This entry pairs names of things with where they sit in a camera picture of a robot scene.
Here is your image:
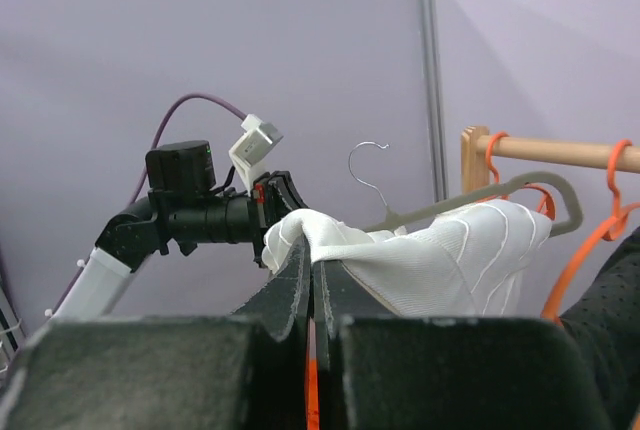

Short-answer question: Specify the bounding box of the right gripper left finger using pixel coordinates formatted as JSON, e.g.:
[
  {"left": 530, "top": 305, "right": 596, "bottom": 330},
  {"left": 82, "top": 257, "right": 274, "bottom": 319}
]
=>
[{"left": 1, "top": 239, "right": 312, "bottom": 429}]

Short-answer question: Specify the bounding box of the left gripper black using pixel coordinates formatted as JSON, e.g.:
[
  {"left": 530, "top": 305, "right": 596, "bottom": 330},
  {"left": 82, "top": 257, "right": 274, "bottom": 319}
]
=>
[{"left": 249, "top": 171, "right": 308, "bottom": 268}]

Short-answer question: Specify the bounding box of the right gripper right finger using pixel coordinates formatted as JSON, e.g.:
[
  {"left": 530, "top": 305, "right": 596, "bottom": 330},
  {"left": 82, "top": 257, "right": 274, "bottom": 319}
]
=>
[{"left": 313, "top": 261, "right": 611, "bottom": 429}]

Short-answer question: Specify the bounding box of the grey hanger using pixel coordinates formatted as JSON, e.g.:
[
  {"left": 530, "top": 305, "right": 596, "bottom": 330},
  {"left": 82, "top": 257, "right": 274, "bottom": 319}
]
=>
[{"left": 347, "top": 141, "right": 584, "bottom": 237}]

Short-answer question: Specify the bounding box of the white pleated skirt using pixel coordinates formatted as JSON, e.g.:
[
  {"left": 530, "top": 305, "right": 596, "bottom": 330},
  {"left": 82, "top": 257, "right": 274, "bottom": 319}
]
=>
[{"left": 262, "top": 199, "right": 552, "bottom": 317}]

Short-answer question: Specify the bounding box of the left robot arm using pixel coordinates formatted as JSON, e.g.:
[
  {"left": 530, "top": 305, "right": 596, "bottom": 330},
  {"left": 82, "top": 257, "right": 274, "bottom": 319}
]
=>
[{"left": 52, "top": 140, "right": 305, "bottom": 320}]

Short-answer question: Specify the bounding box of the orange hanger of black garment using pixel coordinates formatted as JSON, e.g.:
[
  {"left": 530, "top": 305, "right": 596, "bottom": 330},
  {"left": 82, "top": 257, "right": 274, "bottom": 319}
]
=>
[{"left": 540, "top": 138, "right": 640, "bottom": 324}]

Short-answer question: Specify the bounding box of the orange cloth on floor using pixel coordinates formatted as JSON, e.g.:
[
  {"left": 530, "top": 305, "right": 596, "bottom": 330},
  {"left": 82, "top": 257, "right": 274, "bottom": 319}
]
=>
[{"left": 305, "top": 358, "right": 320, "bottom": 430}]

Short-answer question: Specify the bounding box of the wooden clothes rack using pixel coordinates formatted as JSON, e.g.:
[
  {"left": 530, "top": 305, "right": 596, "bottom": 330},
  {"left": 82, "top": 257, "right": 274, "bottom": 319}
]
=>
[{"left": 460, "top": 126, "right": 614, "bottom": 193}]

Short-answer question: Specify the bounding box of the black dotted garment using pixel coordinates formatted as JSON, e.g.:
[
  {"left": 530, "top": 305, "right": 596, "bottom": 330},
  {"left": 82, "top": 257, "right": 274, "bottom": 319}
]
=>
[{"left": 561, "top": 230, "right": 639, "bottom": 429}]

